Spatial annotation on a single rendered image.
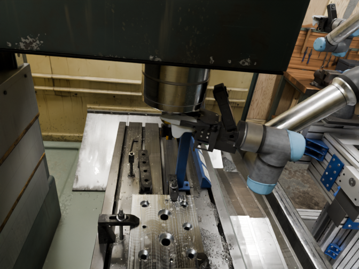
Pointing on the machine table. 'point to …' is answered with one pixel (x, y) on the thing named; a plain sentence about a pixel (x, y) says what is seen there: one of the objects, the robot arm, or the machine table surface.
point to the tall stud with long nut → (131, 163)
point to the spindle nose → (174, 87)
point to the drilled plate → (147, 220)
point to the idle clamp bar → (146, 181)
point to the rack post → (182, 158)
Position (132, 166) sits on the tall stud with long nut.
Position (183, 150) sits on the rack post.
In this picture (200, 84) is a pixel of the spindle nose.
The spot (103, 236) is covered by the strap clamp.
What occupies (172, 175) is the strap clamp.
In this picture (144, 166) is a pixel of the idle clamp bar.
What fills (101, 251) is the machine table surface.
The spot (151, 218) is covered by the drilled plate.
